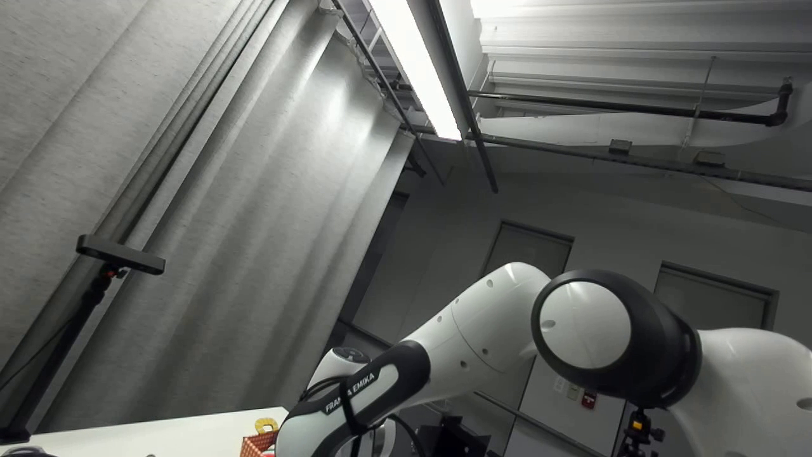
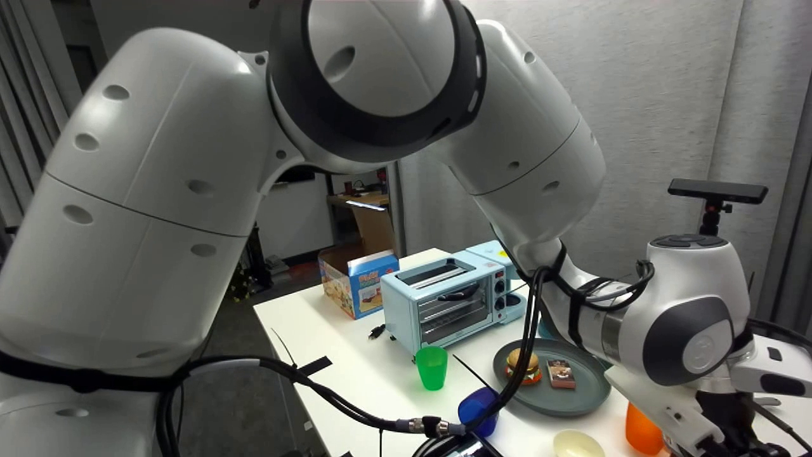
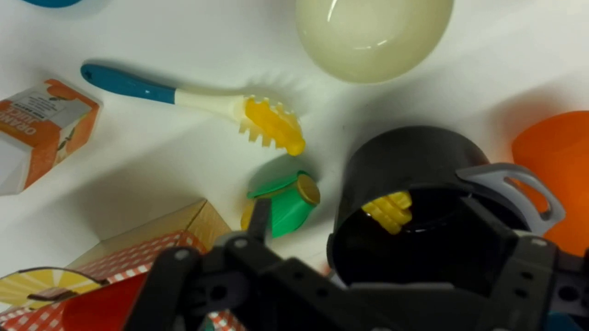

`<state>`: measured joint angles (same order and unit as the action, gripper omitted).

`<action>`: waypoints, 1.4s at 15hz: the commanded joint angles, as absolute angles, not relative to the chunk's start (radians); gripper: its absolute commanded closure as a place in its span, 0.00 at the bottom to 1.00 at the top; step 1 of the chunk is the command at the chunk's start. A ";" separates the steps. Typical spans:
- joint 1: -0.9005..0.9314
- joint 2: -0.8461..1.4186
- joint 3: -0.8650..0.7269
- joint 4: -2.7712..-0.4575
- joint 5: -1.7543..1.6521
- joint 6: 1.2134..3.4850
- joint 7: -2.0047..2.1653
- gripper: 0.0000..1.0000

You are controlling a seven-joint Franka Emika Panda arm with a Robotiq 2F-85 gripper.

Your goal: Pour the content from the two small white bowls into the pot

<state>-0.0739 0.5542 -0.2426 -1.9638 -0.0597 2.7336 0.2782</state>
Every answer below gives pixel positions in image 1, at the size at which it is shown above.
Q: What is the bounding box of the grey door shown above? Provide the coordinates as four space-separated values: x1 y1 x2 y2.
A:
653 263 779 336
482 222 576 279

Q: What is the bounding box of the black camera stand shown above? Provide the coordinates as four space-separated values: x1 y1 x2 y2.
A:
0 265 121 444

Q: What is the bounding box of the black tripod mount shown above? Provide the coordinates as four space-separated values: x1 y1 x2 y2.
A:
621 410 668 457

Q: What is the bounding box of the black bar camera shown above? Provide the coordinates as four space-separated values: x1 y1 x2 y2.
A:
73 233 167 276

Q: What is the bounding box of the fluorescent ceiling light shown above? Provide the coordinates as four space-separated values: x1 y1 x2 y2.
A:
365 0 467 142

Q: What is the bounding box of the black ceiling pipe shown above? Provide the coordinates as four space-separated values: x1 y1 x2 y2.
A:
467 76 796 133

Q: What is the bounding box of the red checkered toy box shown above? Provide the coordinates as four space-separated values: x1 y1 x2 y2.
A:
241 429 283 457

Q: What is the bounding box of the grey curtain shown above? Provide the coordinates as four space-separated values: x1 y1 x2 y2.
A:
0 0 418 429

